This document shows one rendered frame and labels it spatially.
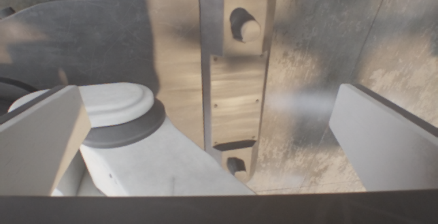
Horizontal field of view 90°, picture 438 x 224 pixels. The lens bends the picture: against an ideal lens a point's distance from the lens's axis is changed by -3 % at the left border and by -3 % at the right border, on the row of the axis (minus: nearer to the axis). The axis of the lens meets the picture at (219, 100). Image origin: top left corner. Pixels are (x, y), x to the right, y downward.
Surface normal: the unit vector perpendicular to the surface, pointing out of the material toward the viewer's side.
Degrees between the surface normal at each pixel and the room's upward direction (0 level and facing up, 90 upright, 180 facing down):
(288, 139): 0
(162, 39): 0
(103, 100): 90
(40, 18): 0
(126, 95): 90
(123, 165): 90
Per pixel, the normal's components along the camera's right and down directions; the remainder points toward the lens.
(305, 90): 0.22, 0.49
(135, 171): 0.00, -0.86
